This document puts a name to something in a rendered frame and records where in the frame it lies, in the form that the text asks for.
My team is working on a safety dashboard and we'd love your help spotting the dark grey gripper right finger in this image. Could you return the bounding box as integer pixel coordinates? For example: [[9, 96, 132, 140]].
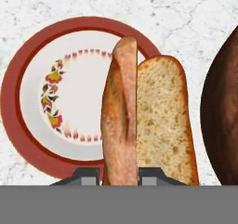
[[138, 166, 188, 187]]

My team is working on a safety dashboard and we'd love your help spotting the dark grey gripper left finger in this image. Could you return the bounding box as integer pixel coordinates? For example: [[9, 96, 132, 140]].
[[49, 167, 100, 187]]

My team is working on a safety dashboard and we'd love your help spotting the pink-brown sausage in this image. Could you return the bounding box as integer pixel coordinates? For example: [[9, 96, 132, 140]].
[[100, 35, 139, 187]]

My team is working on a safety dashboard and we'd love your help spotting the sliced bread bun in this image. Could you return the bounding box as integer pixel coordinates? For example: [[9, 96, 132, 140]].
[[136, 54, 200, 187]]

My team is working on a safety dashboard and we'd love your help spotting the red-rimmed floral plate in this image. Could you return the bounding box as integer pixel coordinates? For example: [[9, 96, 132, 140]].
[[0, 16, 162, 180]]

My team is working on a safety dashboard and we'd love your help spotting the dark brown wooden bowl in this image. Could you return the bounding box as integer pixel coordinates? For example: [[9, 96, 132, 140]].
[[200, 25, 238, 186]]

